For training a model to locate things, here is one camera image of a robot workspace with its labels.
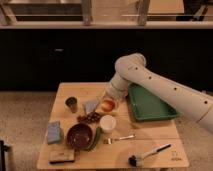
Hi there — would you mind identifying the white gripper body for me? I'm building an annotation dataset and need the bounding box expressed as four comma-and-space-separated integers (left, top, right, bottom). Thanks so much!
109, 75, 130, 99

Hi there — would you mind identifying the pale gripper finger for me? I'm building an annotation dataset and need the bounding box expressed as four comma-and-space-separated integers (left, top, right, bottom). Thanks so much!
100, 94, 109, 107
114, 99, 121, 110

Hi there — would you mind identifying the red yellow apple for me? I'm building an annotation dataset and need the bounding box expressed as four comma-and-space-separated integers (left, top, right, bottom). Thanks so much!
101, 100, 115, 112

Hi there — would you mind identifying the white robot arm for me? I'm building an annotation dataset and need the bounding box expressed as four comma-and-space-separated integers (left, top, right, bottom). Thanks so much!
105, 53, 213, 134

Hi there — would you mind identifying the white paper cup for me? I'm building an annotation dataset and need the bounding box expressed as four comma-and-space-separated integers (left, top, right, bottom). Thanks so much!
100, 115, 116, 133

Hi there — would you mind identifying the dark metal cup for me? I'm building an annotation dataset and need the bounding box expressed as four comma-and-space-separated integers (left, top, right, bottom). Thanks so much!
65, 97, 78, 113

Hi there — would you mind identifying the orange plastic bowl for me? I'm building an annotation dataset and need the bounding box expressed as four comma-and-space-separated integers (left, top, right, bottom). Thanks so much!
105, 82, 111, 95

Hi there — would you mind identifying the blue grey folded cloth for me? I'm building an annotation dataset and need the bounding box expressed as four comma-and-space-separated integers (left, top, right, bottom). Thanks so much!
83, 99, 100, 114

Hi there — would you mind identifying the dark red grape bunch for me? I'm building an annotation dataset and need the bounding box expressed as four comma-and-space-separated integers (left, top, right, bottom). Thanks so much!
77, 112, 101, 124

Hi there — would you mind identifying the green plastic tray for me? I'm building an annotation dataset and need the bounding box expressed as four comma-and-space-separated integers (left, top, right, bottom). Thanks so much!
128, 84, 179, 122

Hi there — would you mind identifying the green cucumber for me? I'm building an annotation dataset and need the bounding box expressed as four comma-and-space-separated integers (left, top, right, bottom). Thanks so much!
85, 127, 102, 151

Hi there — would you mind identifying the silver fork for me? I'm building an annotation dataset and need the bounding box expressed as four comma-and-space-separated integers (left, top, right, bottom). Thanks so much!
103, 134, 136, 144

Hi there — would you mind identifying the maroon bowl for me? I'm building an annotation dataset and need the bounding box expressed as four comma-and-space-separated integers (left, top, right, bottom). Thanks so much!
66, 123, 93, 150

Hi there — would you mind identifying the black white dish brush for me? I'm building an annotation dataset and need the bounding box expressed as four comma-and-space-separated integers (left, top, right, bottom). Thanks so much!
128, 144, 171, 167

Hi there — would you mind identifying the brown wooden block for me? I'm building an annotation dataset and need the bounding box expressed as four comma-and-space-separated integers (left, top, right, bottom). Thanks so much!
49, 149, 75, 164

